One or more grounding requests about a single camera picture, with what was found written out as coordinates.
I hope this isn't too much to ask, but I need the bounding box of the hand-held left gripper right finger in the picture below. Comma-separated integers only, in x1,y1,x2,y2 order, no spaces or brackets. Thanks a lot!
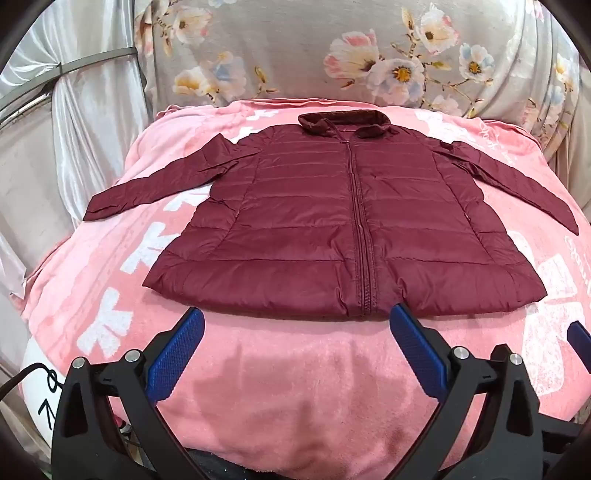
389,303,546,480

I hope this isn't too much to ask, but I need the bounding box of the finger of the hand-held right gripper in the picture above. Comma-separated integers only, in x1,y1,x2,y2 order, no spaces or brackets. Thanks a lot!
567,320,591,370

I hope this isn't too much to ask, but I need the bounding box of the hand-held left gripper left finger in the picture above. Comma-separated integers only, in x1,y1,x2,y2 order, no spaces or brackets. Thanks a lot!
53,307,205,480

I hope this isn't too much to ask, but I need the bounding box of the maroon puffer jacket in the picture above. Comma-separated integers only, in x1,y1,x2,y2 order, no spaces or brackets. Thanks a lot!
83,111,580,319

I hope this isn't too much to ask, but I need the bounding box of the pink printed blanket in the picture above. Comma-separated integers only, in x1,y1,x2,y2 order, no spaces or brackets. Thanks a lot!
18,99,591,462

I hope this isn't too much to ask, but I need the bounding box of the white sheet with black marks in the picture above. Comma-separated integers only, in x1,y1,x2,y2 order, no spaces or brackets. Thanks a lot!
21,342,66,445

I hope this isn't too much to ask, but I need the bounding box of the white satin curtain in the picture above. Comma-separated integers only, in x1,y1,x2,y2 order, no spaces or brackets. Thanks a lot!
0,0,154,301

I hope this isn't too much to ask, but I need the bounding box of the grey floral bed sheet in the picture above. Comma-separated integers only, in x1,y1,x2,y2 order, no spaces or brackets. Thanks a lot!
134,0,583,158

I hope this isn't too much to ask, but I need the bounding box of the black cable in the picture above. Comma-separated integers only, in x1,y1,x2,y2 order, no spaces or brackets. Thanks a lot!
0,362,52,402

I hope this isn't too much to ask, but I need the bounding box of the grey curtain tie strap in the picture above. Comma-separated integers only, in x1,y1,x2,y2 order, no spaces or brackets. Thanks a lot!
58,46,139,78

